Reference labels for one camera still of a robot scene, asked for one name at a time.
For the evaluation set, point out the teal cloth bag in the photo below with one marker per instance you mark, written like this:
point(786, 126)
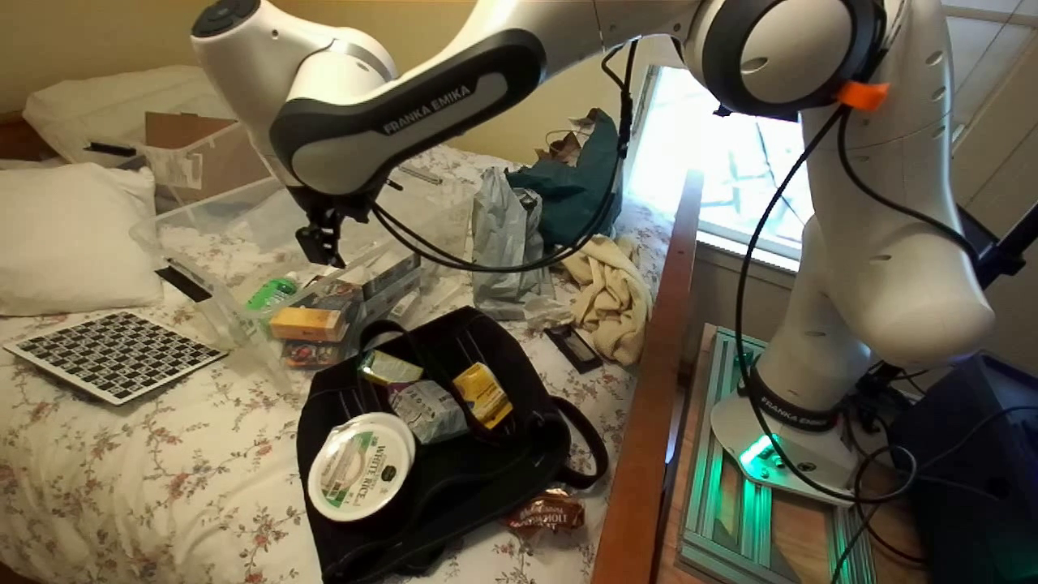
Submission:
point(576, 199)

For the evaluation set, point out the wooden bed footboard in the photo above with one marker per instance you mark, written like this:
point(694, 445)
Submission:
point(641, 485)

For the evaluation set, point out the black remote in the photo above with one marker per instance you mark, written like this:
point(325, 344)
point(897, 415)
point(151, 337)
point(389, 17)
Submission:
point(183, 284)

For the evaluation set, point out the black bag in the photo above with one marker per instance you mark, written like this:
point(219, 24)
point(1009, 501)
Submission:
point(453, 485)

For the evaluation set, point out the cream towel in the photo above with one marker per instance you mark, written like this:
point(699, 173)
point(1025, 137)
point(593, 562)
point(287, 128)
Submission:
point(610, 299)

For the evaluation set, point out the round white green lid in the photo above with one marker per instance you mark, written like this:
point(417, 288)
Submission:
point(361, 468)

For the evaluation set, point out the white pillow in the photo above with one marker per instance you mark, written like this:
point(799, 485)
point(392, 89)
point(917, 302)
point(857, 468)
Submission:
point(76, 239)

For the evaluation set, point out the window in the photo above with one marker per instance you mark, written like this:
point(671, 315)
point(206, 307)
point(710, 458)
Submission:
point(738, 160)

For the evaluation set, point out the brown snack wrapper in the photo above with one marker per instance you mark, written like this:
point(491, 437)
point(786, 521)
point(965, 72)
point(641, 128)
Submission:
point(546, 515)

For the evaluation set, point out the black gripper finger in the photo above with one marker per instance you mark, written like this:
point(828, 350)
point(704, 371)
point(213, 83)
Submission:
point(309, 252)
point(336, 253)

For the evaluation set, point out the grey plastic bag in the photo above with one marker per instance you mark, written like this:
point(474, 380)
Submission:
point(507, 243)

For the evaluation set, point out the clear plastic container front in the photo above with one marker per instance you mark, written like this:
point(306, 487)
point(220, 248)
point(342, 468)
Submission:
point(245, 252)

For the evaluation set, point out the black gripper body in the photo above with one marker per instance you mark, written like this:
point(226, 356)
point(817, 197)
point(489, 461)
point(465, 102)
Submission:
point(325, 214)

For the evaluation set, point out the white and orange box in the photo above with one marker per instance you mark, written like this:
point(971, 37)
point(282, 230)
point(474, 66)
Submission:
point(303, 324)

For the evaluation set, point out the checkered calibration board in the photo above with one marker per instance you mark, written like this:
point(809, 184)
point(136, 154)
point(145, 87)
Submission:
point(114, 359)

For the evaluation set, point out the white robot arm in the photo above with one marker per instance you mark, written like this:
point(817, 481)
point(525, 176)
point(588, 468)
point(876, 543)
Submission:
point(884, 261)

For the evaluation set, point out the clear bin with cardboard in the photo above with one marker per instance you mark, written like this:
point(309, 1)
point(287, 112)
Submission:
point(160, 117)

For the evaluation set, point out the small green white box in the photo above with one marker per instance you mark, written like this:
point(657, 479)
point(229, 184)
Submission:
point(388, 371)

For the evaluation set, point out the black phone on bed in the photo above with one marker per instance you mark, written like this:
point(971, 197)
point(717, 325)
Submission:
point(576, 350)

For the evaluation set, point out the grey patterned packet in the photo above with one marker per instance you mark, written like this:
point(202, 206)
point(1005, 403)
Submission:
point(430, 409)

